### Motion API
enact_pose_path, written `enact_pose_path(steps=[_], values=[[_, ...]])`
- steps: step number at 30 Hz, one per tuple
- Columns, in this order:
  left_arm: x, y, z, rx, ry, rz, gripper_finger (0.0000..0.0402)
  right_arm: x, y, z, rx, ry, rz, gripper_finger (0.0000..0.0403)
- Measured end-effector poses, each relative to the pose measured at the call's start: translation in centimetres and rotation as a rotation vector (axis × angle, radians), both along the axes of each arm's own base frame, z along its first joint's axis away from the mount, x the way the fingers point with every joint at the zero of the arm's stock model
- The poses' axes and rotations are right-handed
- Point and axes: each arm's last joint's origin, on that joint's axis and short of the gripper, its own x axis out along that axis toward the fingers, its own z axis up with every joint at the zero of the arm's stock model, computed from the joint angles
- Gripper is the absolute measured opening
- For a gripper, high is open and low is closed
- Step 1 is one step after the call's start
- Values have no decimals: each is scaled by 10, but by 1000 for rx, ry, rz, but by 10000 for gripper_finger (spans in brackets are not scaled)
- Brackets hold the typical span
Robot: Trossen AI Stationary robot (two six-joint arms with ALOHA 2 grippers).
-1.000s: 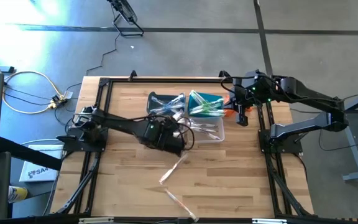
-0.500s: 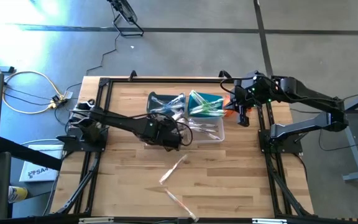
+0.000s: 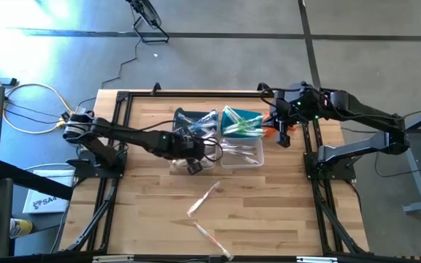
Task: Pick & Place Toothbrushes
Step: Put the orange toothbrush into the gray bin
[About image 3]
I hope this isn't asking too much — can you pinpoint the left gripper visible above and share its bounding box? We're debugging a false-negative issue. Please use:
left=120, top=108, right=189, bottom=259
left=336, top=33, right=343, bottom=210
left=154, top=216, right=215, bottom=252
left=169, top=126, right=219, bottom=176

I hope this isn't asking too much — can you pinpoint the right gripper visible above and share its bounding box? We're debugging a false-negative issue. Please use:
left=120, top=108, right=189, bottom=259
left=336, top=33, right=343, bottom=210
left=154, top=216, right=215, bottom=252
left=265, top=96, right=298, bottom=149

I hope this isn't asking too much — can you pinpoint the orange bin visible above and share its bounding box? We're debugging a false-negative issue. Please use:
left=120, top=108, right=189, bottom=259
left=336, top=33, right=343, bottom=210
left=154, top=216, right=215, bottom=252
left=261, top=110, right=297, bottom=138

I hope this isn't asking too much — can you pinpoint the grey translucent plastic bin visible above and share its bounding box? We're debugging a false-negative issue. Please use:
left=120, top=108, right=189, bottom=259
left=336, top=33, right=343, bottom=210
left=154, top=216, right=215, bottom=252
left=168, top=137, right=219, bottom=173

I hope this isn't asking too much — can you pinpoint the clear plastic bin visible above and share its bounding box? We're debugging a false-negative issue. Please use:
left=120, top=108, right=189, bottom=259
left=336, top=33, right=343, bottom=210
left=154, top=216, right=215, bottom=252
left=219, top=137, right=265, bottom=169

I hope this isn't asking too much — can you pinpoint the teal plastic bin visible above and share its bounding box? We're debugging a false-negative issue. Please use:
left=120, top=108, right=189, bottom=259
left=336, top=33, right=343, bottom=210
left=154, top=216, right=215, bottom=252
left=220, top=104, right=265, bottom=140

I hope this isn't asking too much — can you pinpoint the dark slate plastic bin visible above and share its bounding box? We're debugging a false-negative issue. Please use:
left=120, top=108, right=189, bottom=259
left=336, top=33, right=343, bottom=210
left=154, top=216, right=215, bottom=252
left=172, top=107, right=220, bottom=140

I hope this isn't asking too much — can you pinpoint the black floor fan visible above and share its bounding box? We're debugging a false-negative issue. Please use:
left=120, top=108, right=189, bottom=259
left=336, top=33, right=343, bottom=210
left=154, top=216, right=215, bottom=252
left=125, top=0, right=170, bottom=45

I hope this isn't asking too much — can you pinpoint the white printed box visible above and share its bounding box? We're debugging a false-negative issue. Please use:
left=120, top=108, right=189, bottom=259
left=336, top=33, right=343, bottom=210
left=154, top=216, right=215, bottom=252
left=22, top=169, right=76, bottom=215

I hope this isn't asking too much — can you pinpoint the black diagonal bar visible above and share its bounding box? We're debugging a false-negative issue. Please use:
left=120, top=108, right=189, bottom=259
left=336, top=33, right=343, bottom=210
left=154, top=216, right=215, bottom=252
left=0, top=159, right=75, bottom=202

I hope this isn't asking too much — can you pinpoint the yellow can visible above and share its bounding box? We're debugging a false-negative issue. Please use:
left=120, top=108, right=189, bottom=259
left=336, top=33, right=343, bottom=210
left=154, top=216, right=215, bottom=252
left=9, top=217, right=34, bottom=239

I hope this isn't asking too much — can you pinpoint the black floor cable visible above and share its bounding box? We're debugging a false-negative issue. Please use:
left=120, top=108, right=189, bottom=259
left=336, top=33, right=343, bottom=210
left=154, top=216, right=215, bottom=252
left=75, top=36, right=141, bottom=110

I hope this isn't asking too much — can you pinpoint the white bracket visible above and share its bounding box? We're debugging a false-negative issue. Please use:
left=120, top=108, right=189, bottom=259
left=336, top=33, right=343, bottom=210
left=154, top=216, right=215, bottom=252
left=295, top=256, right=338, bottom=263
left=91, top=255, right=135, bottom=263

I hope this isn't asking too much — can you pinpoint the yellow cable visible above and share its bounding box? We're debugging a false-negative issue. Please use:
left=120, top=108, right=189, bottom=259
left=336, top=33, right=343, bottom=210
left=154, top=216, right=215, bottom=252
left=2, top=82, right=79, bottom=134

